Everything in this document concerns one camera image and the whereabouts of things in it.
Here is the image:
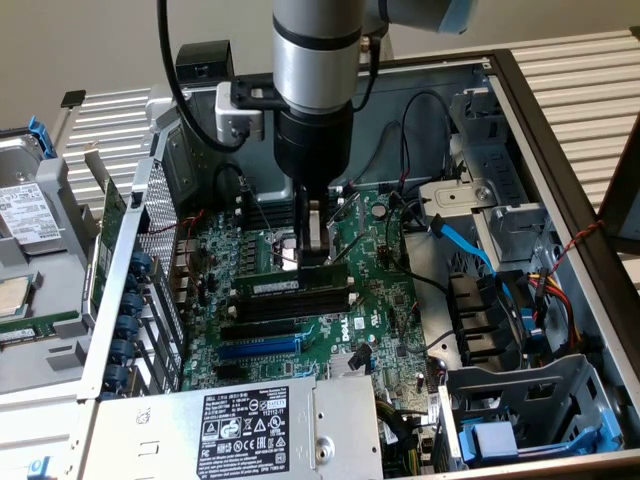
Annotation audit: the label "black ribbed plastic block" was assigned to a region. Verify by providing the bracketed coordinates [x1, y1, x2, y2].
[446, 271, 516, 374]

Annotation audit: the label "black camera cable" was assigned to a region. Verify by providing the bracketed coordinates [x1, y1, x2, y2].
[156, 0, 251, 154]

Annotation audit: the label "open grey PC case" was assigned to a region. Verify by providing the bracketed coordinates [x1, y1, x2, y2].
[77, 47, 640, 480]

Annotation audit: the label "grey power supply box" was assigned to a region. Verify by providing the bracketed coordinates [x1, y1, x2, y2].
[79, 373, 386, 480]

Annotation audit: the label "blue plastic connector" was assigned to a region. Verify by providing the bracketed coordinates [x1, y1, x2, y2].
[518, 305, 545, 349]

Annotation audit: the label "red black twisted wire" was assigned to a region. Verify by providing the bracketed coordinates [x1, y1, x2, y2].
[547, 218, 610, 284]
[148, 209, 206, 282]

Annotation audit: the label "silver chipset heatsink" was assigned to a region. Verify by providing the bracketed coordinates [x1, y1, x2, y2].
[327, 349, 374, 380]

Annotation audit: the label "CPU socket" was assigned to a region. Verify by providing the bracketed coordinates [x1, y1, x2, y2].
[268, 227, 346, 281]

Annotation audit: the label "metal network port block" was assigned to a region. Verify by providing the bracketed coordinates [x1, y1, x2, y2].
[174, 238, 197, 266]

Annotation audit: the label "red yellow power wires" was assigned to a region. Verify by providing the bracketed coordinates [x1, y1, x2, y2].
[527, 267, 589, 354]

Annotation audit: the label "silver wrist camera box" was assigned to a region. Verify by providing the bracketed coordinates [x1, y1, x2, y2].
[214, 81, 265, 147]

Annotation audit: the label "long black cable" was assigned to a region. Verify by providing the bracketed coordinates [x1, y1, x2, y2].
[384, 189, 451, 297]

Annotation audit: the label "yellow black wire bundle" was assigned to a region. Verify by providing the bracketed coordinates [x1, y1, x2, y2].
[377, 397, 439, 477]

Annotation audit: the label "green motherboard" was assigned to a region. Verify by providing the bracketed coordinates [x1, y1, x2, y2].
[172, 187, 441, 401]

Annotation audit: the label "metal socket cover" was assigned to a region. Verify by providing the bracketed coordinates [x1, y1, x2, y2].
[327, 191, 365, 271]

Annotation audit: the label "blue SATA wire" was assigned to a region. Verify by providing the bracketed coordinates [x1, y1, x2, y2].
[428, 213, 524, 314]

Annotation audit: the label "long black expansion slot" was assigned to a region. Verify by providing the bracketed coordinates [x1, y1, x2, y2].
[219, 319, 297, 342]

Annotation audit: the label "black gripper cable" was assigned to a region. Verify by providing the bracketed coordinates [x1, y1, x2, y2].
[349, 33, 385, 114]

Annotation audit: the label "dark flat panel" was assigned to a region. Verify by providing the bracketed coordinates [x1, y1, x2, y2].
[597, 112, 640, 256]

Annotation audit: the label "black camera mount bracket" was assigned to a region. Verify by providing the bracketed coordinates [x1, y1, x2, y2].
[230, 73, 291, 112]

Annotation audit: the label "green graphics card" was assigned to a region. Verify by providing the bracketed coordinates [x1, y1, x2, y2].
[83, 142, 129, 321]

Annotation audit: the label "grey metal disk bay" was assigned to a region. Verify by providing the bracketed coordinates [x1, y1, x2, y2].
[442, 353, 629, 471]

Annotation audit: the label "blue expansion slot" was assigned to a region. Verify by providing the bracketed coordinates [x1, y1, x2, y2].
[217, 335, 302, 360]

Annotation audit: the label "RAM slot white latches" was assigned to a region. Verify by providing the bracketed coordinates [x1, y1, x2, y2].
[227, 293, 359, 322]
[227, 277, 357, 306]
[235, 199, 347, 221]
[235, 187, 346, 207]

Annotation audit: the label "thin black wire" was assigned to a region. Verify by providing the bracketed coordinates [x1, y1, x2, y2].
[399, 89, 454, 194]
[352, 122, 401, 194]

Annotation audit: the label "green RAM stick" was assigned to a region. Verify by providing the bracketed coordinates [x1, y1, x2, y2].
[233, 262, 350, 301]
[0, 310, 81, 346]

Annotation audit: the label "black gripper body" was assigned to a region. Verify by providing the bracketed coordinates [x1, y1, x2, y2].
[273, 106, 355, 191]

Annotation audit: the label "black angled wire plug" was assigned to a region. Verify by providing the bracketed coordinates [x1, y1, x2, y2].
[349, 343, 374, 372]

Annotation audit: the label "silver hard disk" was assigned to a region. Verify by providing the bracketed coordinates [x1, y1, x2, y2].
[0, 134, 69, 257]

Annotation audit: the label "grey parts rack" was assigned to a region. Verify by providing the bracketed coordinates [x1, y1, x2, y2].
[0, 132, 104, 399]

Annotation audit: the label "CPU chip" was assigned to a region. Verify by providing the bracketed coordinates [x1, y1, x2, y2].
[0, 273, 41, 321]

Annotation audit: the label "silver metal disk bay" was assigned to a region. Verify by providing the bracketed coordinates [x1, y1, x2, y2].
[418, 169, 554, 264]

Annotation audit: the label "blue disk bracket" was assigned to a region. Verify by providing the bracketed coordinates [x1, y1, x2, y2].
[27, 115, 56, 161]

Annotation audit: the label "black looped cable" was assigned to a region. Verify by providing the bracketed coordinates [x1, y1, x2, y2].
[212, 160, 252, 209]

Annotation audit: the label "blue disk caddy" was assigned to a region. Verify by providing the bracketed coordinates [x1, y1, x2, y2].
[458, 409, 624, 466]

